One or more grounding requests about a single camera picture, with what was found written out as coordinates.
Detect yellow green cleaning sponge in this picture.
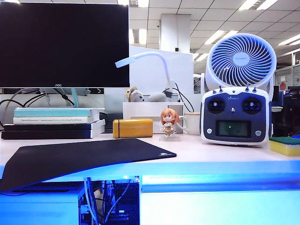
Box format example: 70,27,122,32
269,136,300,157

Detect white desk drawer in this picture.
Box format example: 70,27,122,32
140,174,300,225

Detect black office chair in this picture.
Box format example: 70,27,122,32
271,86,300,138

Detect white navy RC transmitter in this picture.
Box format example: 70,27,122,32
200,85,272,148

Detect white round desk fan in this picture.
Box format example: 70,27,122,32
203,33,277,104

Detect white mug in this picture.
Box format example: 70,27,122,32
179,112,202,136

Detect small white background fan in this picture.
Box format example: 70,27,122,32
193,73,206,94

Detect orange-haired anime figurine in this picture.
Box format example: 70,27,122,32
159,108,181,141

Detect white gooseneck desk lamp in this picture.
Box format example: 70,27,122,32
114,52,179,102

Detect grey soft plush item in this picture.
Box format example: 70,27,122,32
146,92,167,103

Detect white desktop organizer box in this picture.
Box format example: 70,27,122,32
122,101,185,135

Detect white partition panel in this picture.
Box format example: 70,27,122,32
129,46,194,94

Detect yellow rectangular case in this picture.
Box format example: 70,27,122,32
112,119,154,139

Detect beige plush toy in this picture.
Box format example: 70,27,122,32
125,86,145,103

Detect black computer tower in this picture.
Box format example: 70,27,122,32
78,175,141,225

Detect black mouse pad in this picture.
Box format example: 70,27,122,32
0,138,177,192

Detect silver teal monitor stand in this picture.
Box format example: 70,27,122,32
14,88,105,111

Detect black AOC computer monitor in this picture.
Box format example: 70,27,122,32
0,2,130,89

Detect white cover book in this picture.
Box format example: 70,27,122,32
13,116,100,125

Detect teal cover book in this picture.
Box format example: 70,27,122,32
14,109,100,118

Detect white under-desk cabinet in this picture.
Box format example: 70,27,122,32
0,181,86,225

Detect black lamp power cable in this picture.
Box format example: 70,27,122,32
171,83,195,113

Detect white cable bundle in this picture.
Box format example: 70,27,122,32
83,177,99,225

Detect black monitor cable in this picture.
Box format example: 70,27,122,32
23,88,75,107

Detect grey monitor cable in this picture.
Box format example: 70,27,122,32
0,88,42,128

